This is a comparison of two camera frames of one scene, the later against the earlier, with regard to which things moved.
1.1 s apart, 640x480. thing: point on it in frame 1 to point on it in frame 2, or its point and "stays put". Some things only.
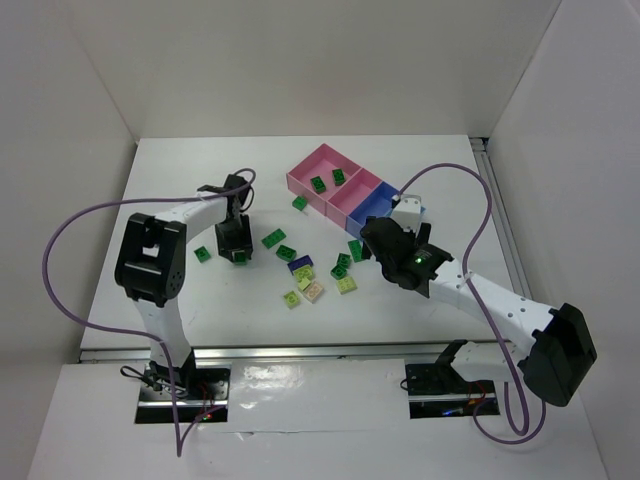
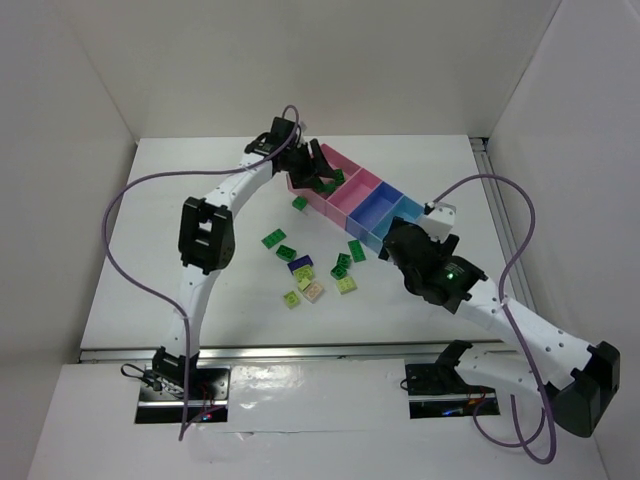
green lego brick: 338,176 stays put
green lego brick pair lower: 338,272 stays put
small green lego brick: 240,258 to 329,188
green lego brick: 318,184 stays put
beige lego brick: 314,292 stays put
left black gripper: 235,247 to 310,167
